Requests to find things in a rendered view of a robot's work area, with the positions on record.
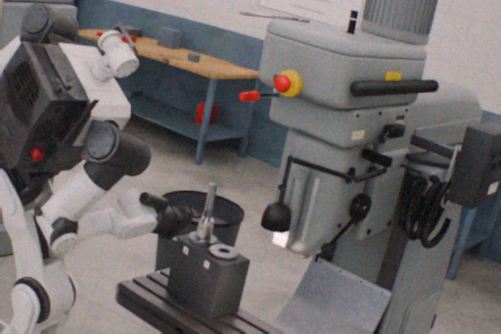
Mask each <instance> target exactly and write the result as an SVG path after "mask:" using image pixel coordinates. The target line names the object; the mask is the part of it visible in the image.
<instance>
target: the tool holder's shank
mask: <svg viewBox="0 0 501 334"><path fill-rule="evenodd" d="M216 188H217V184H214V183H210V184H209V185H208V189H207V195H206V201H205V209H204V212H203V217H204V219H206V220H210V219H211V218H212V217H213V205H214V200H215V194H216Z"/></svg>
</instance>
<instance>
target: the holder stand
mask: <svg viewBox="0 0 501 334"><path fill-rule="evenodd" d="M175 237H176V239H177V240H176V241H174V247H173V253H172V259H171V264H170V270H169V276H168V281H167V287H166V288H167V289H168V290H169V291H171V292H172V293H173V294H175V295H176V296H178V297H179V298H181V299H182V300H183V301H185V302H186V303H187V304H188V305H190V306H191V307H192V308H194V309H195V310H198V311H199V312H200V313H201V314H203V315H204V316H205V317H207V318H208V319H209V320H212V319H215V318H218V317H221V316H226V315H228V314H230V313H233V312H237V311H238V310H239V306H240V301H241V298H242V295H243V293H244V288H245V284H246V279H247V274H248V270H249V265H250V260H249V259H247V258H245V257H244V256H242V255H241V254H239V252H238V251H237V250H236V249H234V248H232V247H229V246H226V244H224V243H222V242H221V241H219V240H218V239H217V237H215V236H214V235H212V236H210V239H209V240H201V239H199V238H197V231H194V232H191V233H190V234H186V235H179V236H175Z"/></svg>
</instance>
